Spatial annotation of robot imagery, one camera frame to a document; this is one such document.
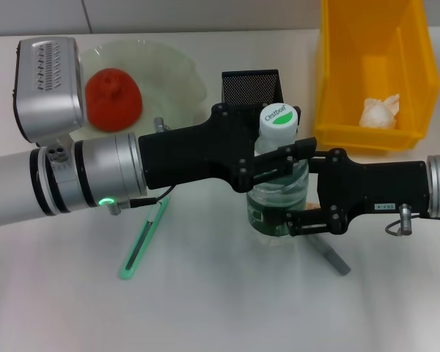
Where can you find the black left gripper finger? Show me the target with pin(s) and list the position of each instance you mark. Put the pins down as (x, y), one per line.
(245, 111)
(278, 161)

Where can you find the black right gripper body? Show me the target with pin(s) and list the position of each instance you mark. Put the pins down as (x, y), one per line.
(370, 190)

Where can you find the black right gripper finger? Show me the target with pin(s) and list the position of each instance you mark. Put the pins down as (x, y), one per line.
(320, 163)
(308, 221)

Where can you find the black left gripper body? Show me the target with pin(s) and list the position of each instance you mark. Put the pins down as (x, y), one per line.
(190, 157)

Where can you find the clear water bottle green label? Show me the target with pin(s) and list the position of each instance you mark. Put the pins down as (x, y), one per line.
(278, 119)

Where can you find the white paper ball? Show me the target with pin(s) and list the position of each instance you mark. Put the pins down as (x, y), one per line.
(377, 115)

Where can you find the red-orange orange fruit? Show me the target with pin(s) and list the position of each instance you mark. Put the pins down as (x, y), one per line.
(113, 102)

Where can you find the green utility knife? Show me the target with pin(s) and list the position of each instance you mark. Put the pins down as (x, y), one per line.
(139, 245)

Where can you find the black mesh pen holder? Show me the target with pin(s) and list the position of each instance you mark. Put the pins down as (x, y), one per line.
(249, 88)

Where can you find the grey marker pen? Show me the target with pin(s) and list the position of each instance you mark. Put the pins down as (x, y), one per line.
(333, 258)

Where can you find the green glass fruit plate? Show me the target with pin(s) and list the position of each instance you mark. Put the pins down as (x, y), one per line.
(168, 80)

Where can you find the yellow plastic bin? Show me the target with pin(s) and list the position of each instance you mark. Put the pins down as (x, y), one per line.
(374, 66)

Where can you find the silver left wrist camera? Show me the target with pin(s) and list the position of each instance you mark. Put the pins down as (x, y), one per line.
(47, 91)

